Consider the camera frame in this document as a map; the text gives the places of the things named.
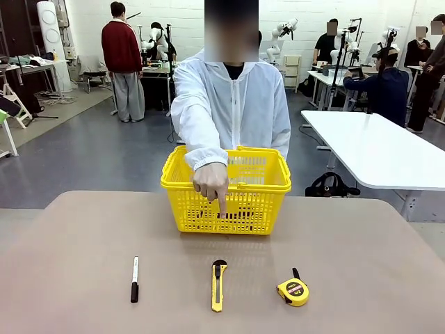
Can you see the person's right hand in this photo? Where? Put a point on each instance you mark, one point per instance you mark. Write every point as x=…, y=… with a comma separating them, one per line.
x=212, y=181

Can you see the person's right forearm white sleeve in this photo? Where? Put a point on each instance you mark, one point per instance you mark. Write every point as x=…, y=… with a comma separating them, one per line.
x=205, y=153

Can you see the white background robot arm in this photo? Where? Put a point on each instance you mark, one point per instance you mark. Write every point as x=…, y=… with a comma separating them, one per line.
x=281, y=33

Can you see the yellow plastic shopping basket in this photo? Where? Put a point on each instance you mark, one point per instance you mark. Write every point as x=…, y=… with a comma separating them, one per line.
x=257, y=205

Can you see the person in white jacket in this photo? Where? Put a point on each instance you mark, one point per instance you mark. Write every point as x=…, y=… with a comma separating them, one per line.
x=243, y=104

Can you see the person in red sweater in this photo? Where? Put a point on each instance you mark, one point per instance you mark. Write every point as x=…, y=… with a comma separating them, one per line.
x=121, y=48

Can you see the person in black shirt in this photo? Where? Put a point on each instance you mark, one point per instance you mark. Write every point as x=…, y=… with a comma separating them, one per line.
x=325, y=45

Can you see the seated person in navy top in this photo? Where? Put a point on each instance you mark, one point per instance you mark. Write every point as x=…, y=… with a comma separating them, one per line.
x=389, y=90

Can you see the standing person in dark jacket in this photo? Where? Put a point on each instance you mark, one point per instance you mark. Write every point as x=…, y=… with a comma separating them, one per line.
x=426, y=69

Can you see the yellow utility knife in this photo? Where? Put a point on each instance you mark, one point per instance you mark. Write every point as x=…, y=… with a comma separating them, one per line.
x=218, y=288

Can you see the black bag on floor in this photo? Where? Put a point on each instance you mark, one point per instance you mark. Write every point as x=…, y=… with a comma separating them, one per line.
x=330, y=186

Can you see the white marker black cap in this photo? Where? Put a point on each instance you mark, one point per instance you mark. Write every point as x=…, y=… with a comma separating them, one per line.
x=135, y=278

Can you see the white drawer cabinet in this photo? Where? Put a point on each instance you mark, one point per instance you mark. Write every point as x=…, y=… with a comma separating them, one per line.
x=292, y=69

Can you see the yellow tape measure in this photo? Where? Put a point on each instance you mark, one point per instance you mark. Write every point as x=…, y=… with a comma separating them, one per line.
x=293, y=292

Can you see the white background work table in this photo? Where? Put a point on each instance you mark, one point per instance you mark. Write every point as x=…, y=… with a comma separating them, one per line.
x=323, y=78

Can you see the white robot on black stand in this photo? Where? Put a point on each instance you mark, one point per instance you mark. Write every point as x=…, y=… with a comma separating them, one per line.
x=351, y=38

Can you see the white wooden step stool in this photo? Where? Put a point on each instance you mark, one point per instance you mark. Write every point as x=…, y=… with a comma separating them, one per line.
x=15, y=104

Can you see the grey table with clothes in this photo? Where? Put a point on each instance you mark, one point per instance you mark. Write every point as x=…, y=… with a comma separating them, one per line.
x=31, y=64

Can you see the white tower air conditioner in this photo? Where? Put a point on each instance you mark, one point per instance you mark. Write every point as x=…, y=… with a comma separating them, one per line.
x=52, y=35

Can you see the white table leg frame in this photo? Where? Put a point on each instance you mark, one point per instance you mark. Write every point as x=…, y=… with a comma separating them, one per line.
x=8, y=137

